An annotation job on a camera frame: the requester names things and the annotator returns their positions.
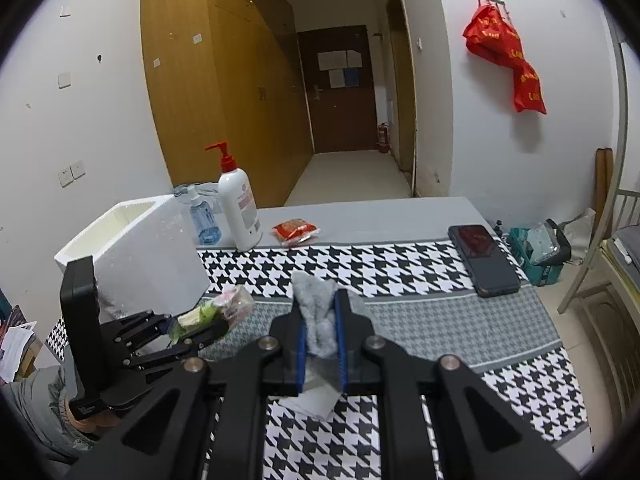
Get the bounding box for wooden boards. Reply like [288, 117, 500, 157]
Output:
[595, 147, 615, 217]

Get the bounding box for white foam box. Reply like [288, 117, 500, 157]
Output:
[54, 195, 212, 322]

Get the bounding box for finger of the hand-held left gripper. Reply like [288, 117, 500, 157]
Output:
[100, 310, 176, 347]
[117, 321, 231, 378]

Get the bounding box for metal bunk bed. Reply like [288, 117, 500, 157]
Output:
[557, 10, 640, 441]

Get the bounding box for person's left forearm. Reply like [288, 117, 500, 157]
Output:
[0, 360, 108, 463]

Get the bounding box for grey fuzzy cloth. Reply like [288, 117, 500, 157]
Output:
[291, 271, 341, 359]

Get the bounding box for red plastic bag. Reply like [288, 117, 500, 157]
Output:
[512, 60, 547, 115]
[462, 2, 526, 69]

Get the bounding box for houndstooth blanket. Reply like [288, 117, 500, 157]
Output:
[45, 196, 591, 480]

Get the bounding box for wooden side door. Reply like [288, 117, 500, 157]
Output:
[385, 0, 417, 174]

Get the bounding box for white bottle with red pump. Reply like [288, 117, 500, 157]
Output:
[205, 141, 264, 253]

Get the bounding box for metal wall hook rack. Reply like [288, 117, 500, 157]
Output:
[474, 0, 516, 24]

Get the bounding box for green and white plastic bag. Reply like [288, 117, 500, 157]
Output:
[170, 285, 255, 344]

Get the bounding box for wooden wardrobe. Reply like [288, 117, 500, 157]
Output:
[140, 0, 314, 209]

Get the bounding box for red snack packet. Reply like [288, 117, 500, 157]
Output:
[272, 218, 321, 247]

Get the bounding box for blue-grey bedding bundle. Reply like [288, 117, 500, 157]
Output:
[172, 182, 222, 211]

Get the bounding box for teal plastic crate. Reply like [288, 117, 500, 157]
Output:
[509, 219, 572, 287]

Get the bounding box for white flat packet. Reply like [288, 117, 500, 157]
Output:
[287, 357, 342, 419]

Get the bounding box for stack of papers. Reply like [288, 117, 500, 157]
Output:
[0, 290, 39, 384]

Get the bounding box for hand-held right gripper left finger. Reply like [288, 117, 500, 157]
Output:
[65, 302, 307, 480]

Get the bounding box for dark brown door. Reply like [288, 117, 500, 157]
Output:
[298, 24, 379, 155]

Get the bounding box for black smartphone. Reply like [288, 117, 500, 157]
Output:
[447, 224, 522, 299]

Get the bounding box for clear blue sanitizer bottle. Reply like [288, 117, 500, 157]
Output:
[187, 184, 222, 246]

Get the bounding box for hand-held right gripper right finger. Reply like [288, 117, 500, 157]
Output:
[335, 289, 581, 480]

